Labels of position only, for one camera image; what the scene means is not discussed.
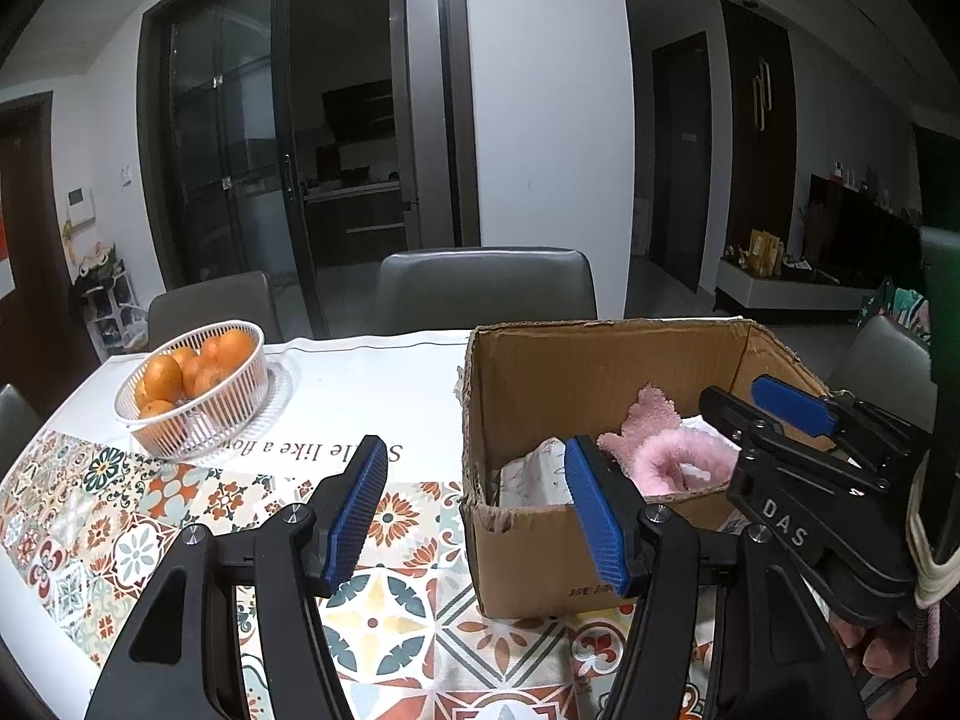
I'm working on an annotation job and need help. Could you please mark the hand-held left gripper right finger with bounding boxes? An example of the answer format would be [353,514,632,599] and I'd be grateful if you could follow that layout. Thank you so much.
[564,435,860,720]

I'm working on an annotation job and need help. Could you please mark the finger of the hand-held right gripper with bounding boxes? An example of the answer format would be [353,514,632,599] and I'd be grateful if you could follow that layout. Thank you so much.
[750,373,935,496]
[699,385,878,496]

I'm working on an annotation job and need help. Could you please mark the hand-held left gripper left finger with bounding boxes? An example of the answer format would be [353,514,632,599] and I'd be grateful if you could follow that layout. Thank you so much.
[84,433,391,720]

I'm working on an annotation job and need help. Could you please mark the grey patterned cloth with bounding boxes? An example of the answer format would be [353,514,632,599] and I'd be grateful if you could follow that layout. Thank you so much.
[491,436,578,509]

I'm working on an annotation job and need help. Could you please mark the pink fluffy slipper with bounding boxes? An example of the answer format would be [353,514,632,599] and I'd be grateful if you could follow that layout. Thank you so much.
[596,384,740,497]

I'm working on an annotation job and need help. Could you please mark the brown cardboard box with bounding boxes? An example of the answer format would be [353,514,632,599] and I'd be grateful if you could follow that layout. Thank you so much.
[457,317,833,622]

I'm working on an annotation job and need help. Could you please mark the person's right hand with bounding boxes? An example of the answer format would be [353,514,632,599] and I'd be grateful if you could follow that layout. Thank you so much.
[829,619,922,700]

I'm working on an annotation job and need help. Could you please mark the grey dining chair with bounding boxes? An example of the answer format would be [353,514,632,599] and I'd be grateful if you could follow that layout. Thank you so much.
[146,270,284,353]
[373,246,601,335]
[825,313,935,421]

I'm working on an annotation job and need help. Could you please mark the tile patterned tablecloth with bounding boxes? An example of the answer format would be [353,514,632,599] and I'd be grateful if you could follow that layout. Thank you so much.
[0,313,751,720]

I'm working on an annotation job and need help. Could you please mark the white low cabinet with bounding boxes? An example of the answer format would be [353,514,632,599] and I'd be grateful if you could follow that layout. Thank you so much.
[712,255,886,312]

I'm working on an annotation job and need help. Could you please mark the green patterned bag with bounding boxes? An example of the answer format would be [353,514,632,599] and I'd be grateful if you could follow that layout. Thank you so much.
[859,277,931,346]

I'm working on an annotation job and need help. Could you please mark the yellow packages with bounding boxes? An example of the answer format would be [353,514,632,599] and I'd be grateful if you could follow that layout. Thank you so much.
[739,229,785,271]

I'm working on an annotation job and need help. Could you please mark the white plastic basket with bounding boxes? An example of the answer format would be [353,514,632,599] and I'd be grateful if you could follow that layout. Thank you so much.
[114,320,269,461]

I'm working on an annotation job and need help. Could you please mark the black sideboard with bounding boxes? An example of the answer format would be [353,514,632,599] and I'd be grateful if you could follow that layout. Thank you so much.
[806,174,931,290]

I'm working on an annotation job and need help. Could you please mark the pile of oranges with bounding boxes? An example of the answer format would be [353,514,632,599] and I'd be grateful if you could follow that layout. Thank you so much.
[133,328,257,451]

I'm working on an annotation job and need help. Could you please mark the dark wooden wardrobe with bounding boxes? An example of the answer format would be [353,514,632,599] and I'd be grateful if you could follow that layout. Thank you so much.
[720,0,797,263]

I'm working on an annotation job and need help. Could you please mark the dark interior door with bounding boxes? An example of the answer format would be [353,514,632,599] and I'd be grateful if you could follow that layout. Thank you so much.
[651,31,713,293]

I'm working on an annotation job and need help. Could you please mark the white shoe rack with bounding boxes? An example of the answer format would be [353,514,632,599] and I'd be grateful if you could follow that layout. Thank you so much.
[69,240,149,357]

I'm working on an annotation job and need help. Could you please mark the dark wooden entry door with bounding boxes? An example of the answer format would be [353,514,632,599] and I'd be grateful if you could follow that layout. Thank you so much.
[0,92,76,421]

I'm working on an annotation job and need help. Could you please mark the black range hood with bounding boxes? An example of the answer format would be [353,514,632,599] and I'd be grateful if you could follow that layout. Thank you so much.
[322,79,395,143]

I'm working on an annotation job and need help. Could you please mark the glass sliding door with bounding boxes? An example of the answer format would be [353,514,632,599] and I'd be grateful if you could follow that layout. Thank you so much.
[139,0,481,338]

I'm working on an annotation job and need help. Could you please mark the red door poster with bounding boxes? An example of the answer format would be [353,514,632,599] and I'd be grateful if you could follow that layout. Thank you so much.
[0,206,17,297]

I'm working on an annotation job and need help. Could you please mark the white wrist strap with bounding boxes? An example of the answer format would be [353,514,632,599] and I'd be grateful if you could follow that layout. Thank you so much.
[904,450,947,680]

